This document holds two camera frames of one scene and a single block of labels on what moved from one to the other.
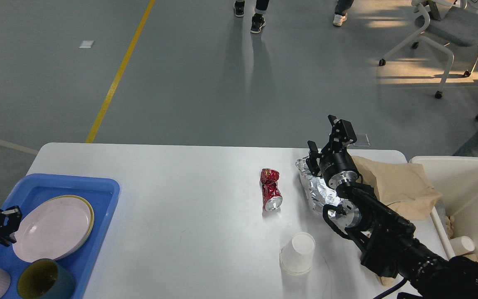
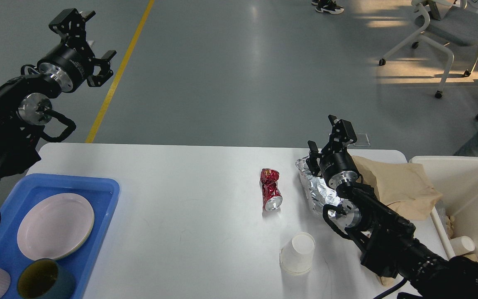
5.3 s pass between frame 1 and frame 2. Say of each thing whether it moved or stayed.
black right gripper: stayed
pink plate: moved
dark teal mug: stayed
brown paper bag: stayed
